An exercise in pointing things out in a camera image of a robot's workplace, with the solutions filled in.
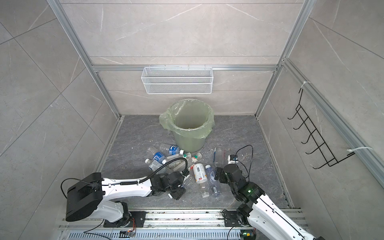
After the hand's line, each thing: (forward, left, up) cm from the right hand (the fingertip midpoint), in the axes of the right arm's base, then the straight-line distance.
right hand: (222, 168), depth 81 cm
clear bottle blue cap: (-7, +5, -7) cm, 11 cm away
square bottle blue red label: (+11, 0, -7) cm, 14 cm away
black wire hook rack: (+5, -41, +22) cm, 47 cm away
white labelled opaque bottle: (-1, +13, -4) cm, 13 cm away
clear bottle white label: (+5, +39, -3) cm, 40 cm away
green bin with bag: (+19, +17, +18) cm, 32 cm away
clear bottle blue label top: (+14, +29, -3) cm, 33 cm away
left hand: (-6, +23, -7) cm, 25 cm away
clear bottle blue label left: (+10, +38, -3) cm, 40 cm away
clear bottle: (-9, +10, -6) cm, 15 cm away
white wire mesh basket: (+55, +27, +21) cm, 65 cm away
